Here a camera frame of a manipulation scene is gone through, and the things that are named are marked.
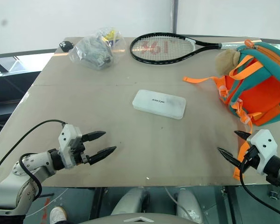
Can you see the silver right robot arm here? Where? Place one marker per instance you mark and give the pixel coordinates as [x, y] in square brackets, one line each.
[278, 168]

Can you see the black power adapter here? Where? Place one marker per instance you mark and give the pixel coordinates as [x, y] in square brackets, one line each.
[65, 45]

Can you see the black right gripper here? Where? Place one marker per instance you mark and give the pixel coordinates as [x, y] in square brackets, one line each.
[250, 158]

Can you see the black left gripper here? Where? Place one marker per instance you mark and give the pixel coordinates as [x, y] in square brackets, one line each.
[79, 152]

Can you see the grey robot torso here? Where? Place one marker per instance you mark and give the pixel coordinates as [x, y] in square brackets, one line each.
[121, 219]

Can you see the beige plush toy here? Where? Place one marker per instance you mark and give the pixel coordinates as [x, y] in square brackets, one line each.
[226, 61]

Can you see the black tennis racket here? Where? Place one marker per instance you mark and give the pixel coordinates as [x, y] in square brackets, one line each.
[207, 44]

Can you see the silver rounded robot leg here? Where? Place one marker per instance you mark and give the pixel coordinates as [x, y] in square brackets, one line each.
[187, 205]
[128, 201]

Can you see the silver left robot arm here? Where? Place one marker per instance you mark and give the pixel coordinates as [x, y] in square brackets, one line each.
[25, 184]

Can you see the metal table clamp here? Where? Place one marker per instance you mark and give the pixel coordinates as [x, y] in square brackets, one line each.
[276, 193]

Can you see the clear plastic bag with items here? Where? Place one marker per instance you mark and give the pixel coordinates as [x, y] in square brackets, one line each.
[93, 51]

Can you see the white rectangular case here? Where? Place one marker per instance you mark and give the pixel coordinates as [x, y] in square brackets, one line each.
[158, 104]

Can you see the white shoe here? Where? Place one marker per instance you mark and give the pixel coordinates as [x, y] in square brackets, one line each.
[57, 214]

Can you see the orange and teal backpack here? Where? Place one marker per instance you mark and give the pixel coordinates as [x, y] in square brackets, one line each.
[263, 93]

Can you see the grey vertical pole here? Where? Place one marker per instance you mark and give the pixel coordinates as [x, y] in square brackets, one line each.
[174, 16]

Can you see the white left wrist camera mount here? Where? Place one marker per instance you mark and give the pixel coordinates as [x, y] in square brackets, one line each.
[66, 137]

